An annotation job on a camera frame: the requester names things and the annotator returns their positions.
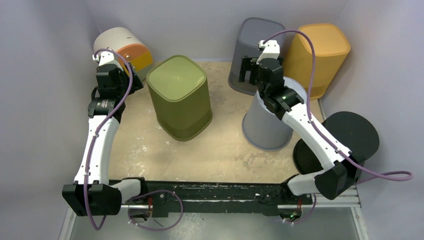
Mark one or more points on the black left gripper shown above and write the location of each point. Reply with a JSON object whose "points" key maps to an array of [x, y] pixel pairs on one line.
{"points": [[135, 83]]}

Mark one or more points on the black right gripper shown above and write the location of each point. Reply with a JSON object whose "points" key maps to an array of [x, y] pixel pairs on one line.
{"points": [[251, 67]]}

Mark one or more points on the grey slatted plastic basket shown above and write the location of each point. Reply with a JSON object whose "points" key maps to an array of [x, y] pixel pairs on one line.
{"points": [[251, 31]]}

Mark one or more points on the olive green slatted basket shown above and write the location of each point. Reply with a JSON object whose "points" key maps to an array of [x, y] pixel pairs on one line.
{"points": [[180, 96]]}

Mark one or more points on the light grey bucket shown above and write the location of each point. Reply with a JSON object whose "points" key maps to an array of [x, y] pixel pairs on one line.
{"points": [[262, 129]]}

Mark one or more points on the yellow slatted plastic basket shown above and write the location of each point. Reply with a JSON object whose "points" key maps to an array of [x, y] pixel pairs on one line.
{"points": [[331, 48]]}

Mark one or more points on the black bucket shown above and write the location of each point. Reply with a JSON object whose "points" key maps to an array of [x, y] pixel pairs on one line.
{"points": [[351, 129]]}

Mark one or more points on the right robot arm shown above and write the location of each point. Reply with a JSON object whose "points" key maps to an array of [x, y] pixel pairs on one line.
{"points": [[277, 103]]}

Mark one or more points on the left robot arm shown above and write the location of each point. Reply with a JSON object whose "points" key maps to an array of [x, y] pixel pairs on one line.
{"points": [[92, 192]]}

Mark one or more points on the white cylindrical bin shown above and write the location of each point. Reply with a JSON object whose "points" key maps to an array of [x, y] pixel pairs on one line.
{"points": [[125, 43]]}

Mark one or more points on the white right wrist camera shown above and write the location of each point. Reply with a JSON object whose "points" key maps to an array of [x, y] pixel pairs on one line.
{"points": [[269, 49]]}

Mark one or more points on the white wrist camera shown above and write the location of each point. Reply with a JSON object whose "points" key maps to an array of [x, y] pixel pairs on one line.
{"points": [[106, 57], [269, 49]]}

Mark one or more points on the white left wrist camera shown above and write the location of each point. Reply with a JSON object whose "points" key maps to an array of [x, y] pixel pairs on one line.
{"points": [[106, 57]]}

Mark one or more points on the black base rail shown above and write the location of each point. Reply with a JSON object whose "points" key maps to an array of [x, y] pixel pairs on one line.
{"points": [[268, 199]]}

